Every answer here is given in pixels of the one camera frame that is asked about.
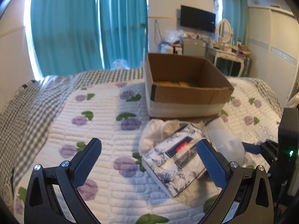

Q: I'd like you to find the clear plastic bag pile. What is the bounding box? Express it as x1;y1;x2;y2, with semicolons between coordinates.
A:
164;30;184;45

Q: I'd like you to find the white floral quilt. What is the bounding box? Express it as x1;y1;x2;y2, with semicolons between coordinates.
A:
14;78;282;223

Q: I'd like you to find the white wardrobe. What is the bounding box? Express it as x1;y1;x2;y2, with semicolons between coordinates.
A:
247;6;298;108

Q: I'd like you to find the white dressing table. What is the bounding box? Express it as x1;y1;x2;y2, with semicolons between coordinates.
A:
205;48;252;77

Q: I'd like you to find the grey white soft cloth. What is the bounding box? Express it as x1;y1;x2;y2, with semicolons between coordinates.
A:
205;116;245;166

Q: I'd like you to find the large water bottle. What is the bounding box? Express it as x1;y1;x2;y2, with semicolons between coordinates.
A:
111;59;130;70

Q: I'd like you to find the white lace fabric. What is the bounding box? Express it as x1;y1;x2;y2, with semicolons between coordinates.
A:
139;119;180;155

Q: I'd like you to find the grey checked bedsheet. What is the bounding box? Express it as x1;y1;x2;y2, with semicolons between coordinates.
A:
0;67;283;192

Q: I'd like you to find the black wall television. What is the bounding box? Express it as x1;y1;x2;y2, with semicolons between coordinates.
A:
180;5;216;33

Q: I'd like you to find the teal curtain left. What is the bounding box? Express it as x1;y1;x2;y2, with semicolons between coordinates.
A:
30;0;147;76

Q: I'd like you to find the white suitcase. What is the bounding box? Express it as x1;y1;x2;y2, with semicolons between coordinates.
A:
160;45;182;55

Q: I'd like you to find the brown cardboard box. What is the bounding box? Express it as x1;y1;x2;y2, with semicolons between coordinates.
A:
144;53;234;119

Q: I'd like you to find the white oval vanity mirror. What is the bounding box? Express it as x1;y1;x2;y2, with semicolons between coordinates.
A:
216;19;233;43

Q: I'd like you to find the teal curtain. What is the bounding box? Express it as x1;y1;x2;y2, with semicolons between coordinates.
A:
30;0;147;76
222;0;248;45

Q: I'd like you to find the teal curtain right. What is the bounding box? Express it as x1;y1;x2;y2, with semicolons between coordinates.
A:
222;0;248;45

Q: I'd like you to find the grey mini fridge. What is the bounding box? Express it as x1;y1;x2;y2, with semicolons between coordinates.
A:
182;38;206;57

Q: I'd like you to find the floral tissue pouch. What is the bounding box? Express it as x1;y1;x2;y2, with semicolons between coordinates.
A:
141;123;206;198

